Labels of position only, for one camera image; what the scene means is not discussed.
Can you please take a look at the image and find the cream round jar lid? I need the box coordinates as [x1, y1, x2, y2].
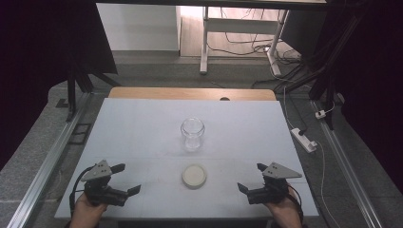
[182, 163, 208, 190]

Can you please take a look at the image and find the thin white cable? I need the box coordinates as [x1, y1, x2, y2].
[282, 85, 296, 130]

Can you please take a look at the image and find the tangle of black floor cables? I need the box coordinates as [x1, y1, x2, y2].
[207, 8, 302, 66]

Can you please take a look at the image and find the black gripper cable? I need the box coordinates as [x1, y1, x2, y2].
[68, 164, 97, 217]
[286, 183, 305, 224]

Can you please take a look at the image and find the clear glass jar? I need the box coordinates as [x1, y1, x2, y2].
[180, 117, 206, 153]

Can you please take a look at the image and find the white power strip cable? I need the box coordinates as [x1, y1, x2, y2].
[315, 141, 342, 228]

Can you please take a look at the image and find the white desk frame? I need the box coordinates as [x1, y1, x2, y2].
[199, 6, 290, 77]

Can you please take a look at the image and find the white power strip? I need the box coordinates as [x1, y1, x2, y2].
[290, 127, 318, 154]

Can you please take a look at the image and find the black rectangular floor frame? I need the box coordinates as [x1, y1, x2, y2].
[67, 123, 93, 146]

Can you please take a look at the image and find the person's right hand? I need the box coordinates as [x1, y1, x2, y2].
[263, 185, 304, 228]

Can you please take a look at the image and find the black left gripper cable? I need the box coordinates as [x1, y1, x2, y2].
[68, 164, 97, 217]

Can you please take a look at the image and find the person's left hand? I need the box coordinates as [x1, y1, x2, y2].
[68, 193, 109, 228]

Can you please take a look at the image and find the white board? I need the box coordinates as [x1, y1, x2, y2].
[54, 97, 319, 220]

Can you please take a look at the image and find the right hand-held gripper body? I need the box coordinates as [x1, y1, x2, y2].
[246, 161, 303, 205]

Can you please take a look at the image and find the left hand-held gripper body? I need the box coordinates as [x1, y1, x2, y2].
[81, 160, 130, 208]

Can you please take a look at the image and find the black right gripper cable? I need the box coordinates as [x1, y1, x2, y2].
[286, 183, 305, 224]

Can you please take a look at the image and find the dark curtain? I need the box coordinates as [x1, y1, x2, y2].
[0, 0, 119, 174]
[329, 0, 403, 194]

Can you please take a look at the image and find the aluminium rail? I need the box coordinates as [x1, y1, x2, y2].
[6, 91, 93, 228]
[310, 99, 385, 228]

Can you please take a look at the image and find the wooden table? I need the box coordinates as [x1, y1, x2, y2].
[107, 86, 278, 102]

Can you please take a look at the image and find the black metal stand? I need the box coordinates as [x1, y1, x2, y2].
[55, 61, 122, 124]
[274, 0, 374, 131]

